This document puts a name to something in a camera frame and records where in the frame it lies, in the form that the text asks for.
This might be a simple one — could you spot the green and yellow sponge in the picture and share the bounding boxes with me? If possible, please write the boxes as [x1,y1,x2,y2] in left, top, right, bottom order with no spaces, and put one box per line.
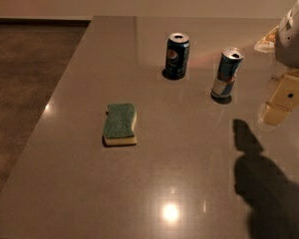
[103,103,137,146]

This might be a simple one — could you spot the blue Pepsi can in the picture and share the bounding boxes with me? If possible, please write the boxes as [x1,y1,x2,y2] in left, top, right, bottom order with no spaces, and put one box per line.
[164,33,190,80]

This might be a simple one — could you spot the blue silver Red Bull can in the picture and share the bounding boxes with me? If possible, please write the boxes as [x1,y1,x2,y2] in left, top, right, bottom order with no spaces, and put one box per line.
[211,47,244,99]

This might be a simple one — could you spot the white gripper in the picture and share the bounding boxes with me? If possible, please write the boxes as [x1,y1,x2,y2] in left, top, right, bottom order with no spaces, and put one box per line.
[254,0,299,125]

